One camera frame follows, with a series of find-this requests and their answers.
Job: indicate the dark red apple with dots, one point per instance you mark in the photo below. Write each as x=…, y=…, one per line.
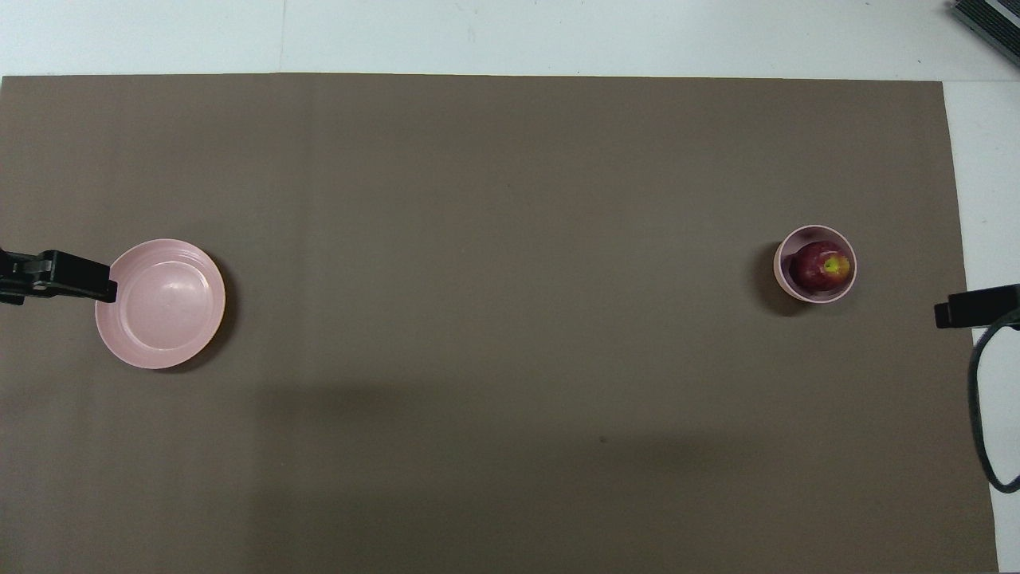
x=813, y=271

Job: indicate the pink plate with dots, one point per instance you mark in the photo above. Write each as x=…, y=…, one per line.
x=171, y=307

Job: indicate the pink bowl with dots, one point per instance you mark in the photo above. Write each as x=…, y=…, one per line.
x=785, y=275

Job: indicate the grey ribbed device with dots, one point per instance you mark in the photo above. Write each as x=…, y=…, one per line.
x=992, y=24

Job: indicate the brown table mat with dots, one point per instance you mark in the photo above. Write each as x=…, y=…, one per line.
x=510, y=319

